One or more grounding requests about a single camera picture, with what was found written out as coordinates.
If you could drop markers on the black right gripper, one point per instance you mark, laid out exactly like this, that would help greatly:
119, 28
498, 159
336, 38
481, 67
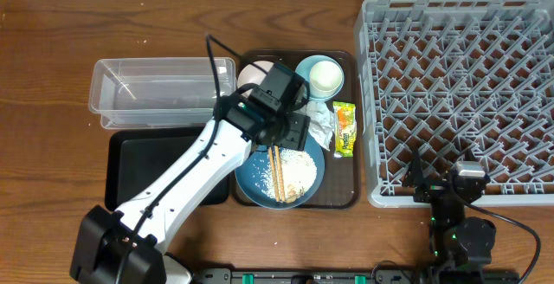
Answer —
431, 188

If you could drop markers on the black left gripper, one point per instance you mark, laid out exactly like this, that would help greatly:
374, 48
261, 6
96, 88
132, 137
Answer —
300, 139

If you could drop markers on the white napkin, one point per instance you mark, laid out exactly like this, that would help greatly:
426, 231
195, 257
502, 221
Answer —
322, 124

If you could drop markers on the yellow green snack wrapper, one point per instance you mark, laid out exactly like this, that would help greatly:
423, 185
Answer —
345, 129

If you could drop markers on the cream white cup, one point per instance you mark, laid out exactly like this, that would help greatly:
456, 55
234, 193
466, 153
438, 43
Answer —
325, 78

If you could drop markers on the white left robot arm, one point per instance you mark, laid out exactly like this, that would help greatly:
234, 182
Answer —
129, 245

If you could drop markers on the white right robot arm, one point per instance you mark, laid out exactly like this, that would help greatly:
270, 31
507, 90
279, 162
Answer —
462, 245

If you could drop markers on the grey dishwasher rack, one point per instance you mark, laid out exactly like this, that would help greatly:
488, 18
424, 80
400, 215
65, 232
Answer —
447, 78

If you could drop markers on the clear plastic waste bin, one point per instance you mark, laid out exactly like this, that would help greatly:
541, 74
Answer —
140, 93

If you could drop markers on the leftover rice pile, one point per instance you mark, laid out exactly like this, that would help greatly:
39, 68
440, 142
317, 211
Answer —
299, 172

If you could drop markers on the light blue saucer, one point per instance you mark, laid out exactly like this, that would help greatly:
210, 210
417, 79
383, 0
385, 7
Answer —
304, 67

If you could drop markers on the pink bowl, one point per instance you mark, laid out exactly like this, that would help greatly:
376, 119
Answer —
251, 74

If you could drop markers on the dark blue plate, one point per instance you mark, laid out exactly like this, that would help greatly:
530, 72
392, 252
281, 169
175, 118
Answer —
245, 178

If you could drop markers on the brown serving tray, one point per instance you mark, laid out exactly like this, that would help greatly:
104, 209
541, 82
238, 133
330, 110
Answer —
340, 187

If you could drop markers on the black rectangular tray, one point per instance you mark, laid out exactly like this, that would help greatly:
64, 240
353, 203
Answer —
136, 158

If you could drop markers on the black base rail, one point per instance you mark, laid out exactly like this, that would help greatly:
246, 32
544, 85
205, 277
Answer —
381, 275

